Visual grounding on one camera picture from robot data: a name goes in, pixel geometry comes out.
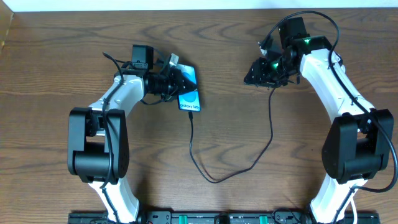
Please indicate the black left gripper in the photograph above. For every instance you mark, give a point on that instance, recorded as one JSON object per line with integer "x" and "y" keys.
{"x": 173, "y": 83}

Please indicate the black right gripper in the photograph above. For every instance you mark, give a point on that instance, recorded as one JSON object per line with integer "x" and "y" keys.
{"x": 259, "y": 72}

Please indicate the blue Galaxy smartphone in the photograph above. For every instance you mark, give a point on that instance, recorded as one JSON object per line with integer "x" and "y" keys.
{"x": 189, "y": 101}

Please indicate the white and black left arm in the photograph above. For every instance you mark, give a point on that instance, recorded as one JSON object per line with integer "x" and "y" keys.
{"x": 98, "y": 147}

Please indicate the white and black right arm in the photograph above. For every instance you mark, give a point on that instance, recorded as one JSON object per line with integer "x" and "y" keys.
{"x": 358, "y": 144}

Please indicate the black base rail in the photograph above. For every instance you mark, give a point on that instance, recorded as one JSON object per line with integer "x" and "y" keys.
{"x": 166, "y": 217}

